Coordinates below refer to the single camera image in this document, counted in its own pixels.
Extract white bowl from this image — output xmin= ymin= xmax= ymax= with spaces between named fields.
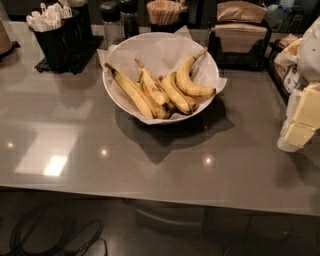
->
xmin=99 ymin=32 xmax=226 ymax=125

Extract black cutlery holder front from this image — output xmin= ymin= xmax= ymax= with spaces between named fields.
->
xmin=29 ymin=21 xmax=74 ymax=73

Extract white plastic cutlery bundle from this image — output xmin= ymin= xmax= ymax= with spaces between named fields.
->
xmin=26 ymin=2 xmax=73 ymax=32

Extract black wire condiment rack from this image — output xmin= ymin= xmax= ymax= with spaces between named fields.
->
xmin=265 ymin=39 xmax=303 ymax=104

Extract black cable on floor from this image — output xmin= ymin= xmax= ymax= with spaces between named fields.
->
xmin=8 ymin=203 xmax=109 ymax=256

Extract brown cup sleeves stack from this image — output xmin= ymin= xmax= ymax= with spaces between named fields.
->
xmin=0 ymin=19 xmax=20 ymax=60

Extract black napkin dispenser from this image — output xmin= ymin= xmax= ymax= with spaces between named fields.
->
xmin=208 ymin=20 xmax=271 ymax=71

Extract yellow banana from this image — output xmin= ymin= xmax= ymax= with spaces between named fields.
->
xmin=176 ymin=47 xmax=216 ymax=98
xmin=104 ymin=63 xmax=156 ymax=119
xmin=135 ymin=59 xmax=174 ymax=119
xmin=160 ymin=72 xmax=198 ymax=115

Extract white paper liner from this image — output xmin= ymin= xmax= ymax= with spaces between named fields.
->
xmin=98 ymin=30 xmax=227 ymax=125

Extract black rubber mat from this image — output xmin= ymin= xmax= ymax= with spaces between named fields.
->
xmin=35 ymin=35 xmax=103 ymax=74

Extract white condiment packets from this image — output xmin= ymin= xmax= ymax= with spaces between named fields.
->
xmin=283 ymin=65 xmax=305 ymax=94

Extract black capped shaker left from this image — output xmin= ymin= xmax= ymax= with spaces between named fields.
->
xmin=100 ymin=1 xmax=122 ymax=47

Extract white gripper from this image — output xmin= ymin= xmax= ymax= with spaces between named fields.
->
xmin=293 ymin=16 xmax=320 ymax=129

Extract brown paper napkins stack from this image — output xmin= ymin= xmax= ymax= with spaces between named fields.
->
xmin=214 ymin=0 xmax=268 ymax=53

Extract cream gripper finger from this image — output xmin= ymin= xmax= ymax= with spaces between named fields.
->
xmin=283 ymin=122 xmax=315 ymax=147

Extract black capped shaker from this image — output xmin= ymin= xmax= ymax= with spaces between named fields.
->
xmin=120 ymin=0 xmax=139 ymax=39
xmin=100 ymin=1 xmax=122 ymax=47

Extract wooden stir sticks cup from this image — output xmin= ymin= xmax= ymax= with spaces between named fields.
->
xmin=146 ymin=0 xmax=189 ymax=33

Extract black cutlery holder rear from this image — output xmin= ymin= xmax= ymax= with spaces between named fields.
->
xmin=69 ymin=0 xmax=92 ymax=42

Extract black capped shaker right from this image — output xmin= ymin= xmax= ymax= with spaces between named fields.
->
xmin=120 ymin=0 xmax=139 ymax=39

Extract black cutlery holder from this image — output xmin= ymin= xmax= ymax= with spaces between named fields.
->
xmin=69 ymin=0 xmax=92 ymax=42
xmin=29 ymin=21 xmax=74 ymax=73

